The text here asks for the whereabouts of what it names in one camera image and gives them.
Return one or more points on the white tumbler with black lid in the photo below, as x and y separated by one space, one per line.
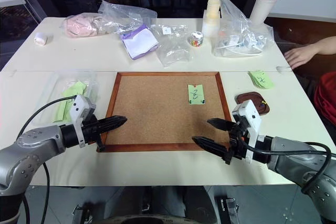
263 5

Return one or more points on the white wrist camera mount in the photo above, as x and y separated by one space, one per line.
249 113
80 108

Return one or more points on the wood framed cork board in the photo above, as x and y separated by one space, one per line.
157 113

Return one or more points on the dark rounded robot base shape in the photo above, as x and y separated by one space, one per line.
162 205

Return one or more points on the cream plastic bottle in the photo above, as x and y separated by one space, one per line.
211 22

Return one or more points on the purple white cloth packet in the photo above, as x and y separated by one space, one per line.
139 43

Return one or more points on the green note with black writing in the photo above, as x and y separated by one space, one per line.
197 95

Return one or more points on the pink cloth in bag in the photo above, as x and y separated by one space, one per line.
78 26

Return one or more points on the stack of green notes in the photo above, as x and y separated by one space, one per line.
261 79

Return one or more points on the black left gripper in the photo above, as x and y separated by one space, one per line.
92 129

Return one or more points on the white tape roll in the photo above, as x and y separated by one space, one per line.
40 39

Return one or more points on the crumpled clear plastic bag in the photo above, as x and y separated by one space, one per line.
126 15

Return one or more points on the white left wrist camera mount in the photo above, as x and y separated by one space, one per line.
80 108

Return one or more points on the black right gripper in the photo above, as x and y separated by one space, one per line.
236 142

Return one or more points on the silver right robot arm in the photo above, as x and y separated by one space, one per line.
296 161

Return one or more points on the person's bare hand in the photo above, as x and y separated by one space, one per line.
299 56

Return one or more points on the metal bracket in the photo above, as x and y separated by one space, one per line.
80 212
229 208

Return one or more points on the person's bare forearm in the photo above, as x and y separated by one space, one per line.
326 45

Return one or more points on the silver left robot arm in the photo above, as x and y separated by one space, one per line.
29 145

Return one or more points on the flat clear plastic bag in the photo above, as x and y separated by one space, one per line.
173 48

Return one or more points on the clear bag of green paper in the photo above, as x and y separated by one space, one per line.
52 90

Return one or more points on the person's red garment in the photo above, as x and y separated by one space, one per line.
326 98

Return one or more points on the brown wooden tray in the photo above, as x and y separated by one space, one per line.
246 96

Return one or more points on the small jar with colourful label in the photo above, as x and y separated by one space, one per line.
196 40

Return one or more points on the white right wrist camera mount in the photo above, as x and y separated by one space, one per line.
249 113

